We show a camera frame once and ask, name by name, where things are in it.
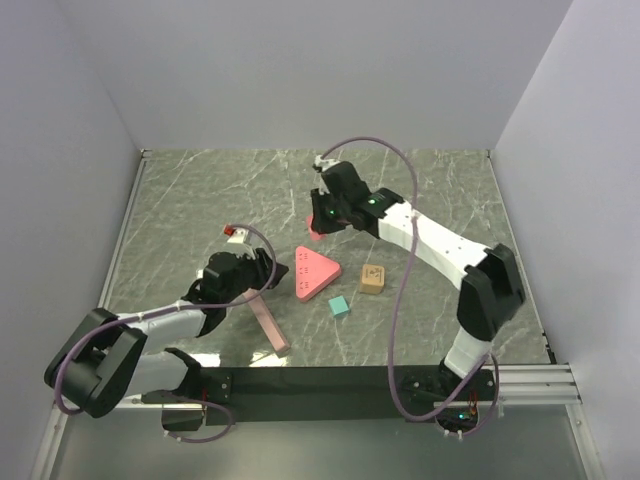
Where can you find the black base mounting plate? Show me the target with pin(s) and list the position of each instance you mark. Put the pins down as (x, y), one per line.
(255, 394)

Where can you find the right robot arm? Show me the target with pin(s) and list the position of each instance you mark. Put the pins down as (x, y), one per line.
(489, 282)

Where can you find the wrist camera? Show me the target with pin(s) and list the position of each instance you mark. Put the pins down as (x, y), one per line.
(321, 164)
(237, 235)

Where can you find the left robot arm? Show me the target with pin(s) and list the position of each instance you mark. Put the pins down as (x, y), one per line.
(109, 357)

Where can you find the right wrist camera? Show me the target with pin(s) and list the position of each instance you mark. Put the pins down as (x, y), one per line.
(321, 164)

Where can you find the teal cube block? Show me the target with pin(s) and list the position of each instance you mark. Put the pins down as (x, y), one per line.
(338, 306)

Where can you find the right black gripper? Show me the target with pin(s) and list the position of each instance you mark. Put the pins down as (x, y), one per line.
(319, 223)

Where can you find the pink triangular power strip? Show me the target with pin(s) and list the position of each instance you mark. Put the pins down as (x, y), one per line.
(313, 273)

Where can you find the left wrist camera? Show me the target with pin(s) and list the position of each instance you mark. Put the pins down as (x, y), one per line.
(237, 235)

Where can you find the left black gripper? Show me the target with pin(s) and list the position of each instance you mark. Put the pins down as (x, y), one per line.
(261, 264)

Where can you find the pink triangular plug adapter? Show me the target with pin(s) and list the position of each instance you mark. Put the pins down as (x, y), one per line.
(314, 235)

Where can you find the wooden cube block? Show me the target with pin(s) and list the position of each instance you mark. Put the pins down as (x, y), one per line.
(372, 279)

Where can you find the pink long power strip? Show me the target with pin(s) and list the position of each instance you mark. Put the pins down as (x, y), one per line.
(268, 323)

